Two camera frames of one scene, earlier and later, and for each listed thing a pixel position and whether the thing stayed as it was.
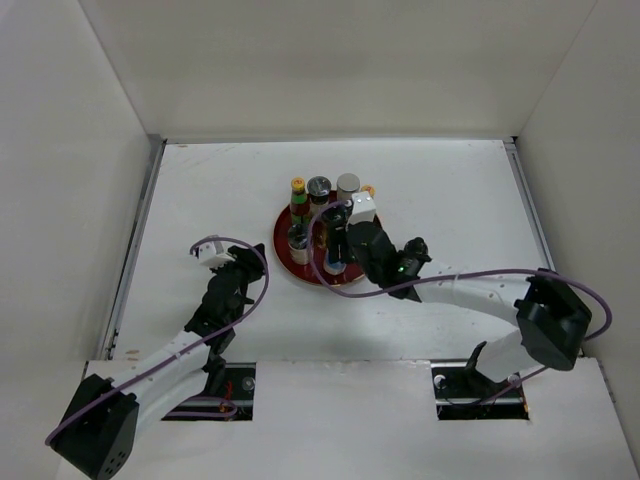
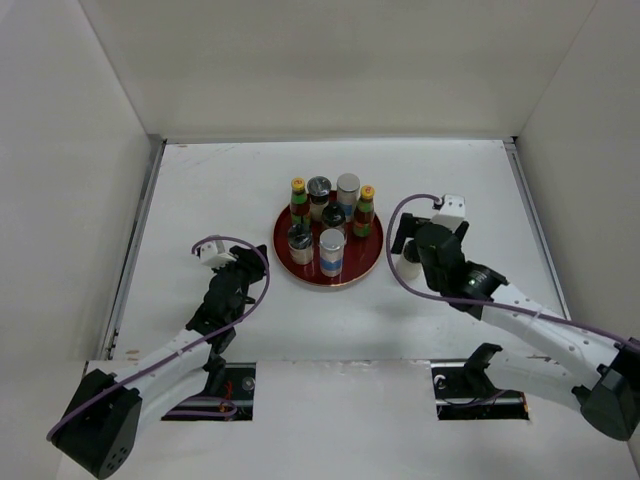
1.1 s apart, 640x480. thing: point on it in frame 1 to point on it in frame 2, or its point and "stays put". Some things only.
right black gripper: x=337 y=235 to x=408 y=226
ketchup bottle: x=299 y=205 stays put
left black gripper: x=246 y=261 stays put
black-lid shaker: x=299 y=246 stays put
